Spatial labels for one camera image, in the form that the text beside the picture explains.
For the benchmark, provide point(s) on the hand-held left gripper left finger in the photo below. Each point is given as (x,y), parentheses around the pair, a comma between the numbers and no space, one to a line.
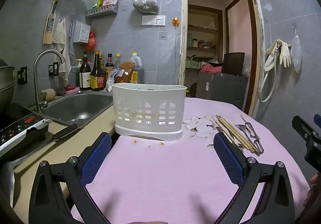
(97,156)

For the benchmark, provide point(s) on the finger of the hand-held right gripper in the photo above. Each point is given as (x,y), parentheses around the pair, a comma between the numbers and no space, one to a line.
(302,126)
(318,118)

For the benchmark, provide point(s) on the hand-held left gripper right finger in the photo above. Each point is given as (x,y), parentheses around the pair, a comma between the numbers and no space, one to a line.
(228,161)

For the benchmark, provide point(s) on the metal fork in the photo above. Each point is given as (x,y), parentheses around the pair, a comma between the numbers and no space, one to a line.
(247,133)

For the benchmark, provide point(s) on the metal spoon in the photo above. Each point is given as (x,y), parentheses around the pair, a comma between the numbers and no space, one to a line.
(259,147)

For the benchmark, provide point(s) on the white plastic utensil basket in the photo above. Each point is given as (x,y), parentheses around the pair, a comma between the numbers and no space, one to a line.
(148,98)

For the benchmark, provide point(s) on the person's right hand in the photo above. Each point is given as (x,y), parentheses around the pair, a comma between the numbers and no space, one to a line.
(314,188)

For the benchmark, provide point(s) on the steel sink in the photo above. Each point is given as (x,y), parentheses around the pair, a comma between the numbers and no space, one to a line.
(80,106)

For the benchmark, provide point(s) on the translucent hanging bag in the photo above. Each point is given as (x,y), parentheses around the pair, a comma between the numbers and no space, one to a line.
(296,55)

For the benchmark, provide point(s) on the pink floral tablecloth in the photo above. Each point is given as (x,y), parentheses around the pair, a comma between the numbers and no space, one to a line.
(163,176)

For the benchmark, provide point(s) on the cream rubber glove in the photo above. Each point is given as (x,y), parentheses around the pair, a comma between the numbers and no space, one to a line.
(270,55)
(285,55)

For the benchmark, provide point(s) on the grey cabinet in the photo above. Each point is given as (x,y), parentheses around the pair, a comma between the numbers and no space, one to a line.
(220,88)

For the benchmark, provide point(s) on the red sponge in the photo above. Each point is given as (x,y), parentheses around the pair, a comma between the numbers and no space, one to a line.
(70,87)

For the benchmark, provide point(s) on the dark scrubber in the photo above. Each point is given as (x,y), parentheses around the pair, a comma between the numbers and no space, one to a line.
(60,91)

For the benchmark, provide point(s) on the soy sauce bottle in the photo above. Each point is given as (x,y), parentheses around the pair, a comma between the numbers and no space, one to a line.
(97,77)

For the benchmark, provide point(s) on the yellow sponge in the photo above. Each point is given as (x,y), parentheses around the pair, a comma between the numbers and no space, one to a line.
(47,94)

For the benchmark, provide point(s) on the dark pump bottle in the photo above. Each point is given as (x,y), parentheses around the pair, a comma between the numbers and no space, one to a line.
(85,75)

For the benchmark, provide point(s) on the black induction cooker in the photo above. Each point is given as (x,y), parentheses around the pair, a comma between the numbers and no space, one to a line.
(17,128)

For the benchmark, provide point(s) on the red label sauce bottle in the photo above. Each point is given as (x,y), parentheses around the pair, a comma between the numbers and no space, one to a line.
(109,65)

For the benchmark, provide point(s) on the black monitor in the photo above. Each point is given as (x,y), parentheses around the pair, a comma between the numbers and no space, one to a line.
(233,63)

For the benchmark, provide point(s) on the pink cloth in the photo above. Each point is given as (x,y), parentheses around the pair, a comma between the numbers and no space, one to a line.
(212,67)

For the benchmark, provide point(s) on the metal strainer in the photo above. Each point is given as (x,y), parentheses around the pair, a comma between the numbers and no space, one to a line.
(74,63)

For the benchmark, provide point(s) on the yellow cap dark bottle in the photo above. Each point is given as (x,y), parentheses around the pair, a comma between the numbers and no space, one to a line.
(101,59)

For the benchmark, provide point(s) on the clear glass bottle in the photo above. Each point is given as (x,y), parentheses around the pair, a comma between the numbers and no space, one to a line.
(117,60)

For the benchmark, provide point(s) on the large oil jug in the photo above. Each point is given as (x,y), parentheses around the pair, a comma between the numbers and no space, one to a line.
(136,63)

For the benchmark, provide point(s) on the metal faucet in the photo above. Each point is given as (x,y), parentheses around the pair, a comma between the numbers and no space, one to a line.
(37,75)

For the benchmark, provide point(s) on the green box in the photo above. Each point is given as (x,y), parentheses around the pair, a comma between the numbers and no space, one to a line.
(191,64)

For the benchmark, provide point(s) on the red plastic bag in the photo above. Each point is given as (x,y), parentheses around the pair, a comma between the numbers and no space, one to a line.
(91,40)

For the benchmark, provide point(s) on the wooden shelf unit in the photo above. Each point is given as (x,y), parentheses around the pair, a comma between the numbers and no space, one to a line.
(203,48)

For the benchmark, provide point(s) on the beige hanging towel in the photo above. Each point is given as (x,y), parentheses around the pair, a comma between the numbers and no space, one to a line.
(60,38)

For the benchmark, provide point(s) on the wooden cutting board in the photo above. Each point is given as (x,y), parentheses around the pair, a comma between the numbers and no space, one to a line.
(50,20)

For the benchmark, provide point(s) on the yellow green snack packet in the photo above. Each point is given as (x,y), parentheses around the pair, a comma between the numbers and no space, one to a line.
(98,1)

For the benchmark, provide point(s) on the red snack packet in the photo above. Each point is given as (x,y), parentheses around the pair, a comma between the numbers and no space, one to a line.
(109,0)

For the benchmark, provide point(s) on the black wall outlet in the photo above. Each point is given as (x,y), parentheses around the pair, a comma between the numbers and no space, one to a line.
(22,75)

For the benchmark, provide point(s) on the white perforated wall holder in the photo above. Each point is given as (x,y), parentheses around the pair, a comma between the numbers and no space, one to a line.
(81,32)

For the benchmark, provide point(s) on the wooden door frame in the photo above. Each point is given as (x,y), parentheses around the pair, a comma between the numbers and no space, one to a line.
(183,38)

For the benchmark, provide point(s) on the grey wall shelf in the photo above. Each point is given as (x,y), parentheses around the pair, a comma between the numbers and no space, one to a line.
(101,10)

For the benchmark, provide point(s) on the white wall switch panel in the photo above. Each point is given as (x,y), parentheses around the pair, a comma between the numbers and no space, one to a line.
(153,20)

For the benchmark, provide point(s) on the orange wall hook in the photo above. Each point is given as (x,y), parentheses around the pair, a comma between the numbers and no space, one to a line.
(176,21)

